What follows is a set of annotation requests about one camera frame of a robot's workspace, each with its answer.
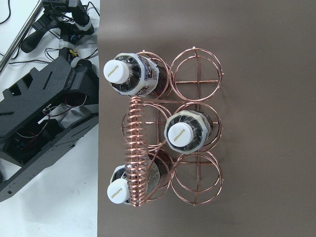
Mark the copper wire bottle basket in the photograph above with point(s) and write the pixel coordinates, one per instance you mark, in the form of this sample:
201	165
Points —
137	168

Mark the tea bottle white cap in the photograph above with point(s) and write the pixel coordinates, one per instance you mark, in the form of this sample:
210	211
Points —
137	74
187	131

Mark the tea bottle near handle end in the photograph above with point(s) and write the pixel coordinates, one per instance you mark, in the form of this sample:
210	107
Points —
160	164

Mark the black machine frame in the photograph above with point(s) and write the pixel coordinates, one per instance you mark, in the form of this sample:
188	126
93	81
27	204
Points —
43	115

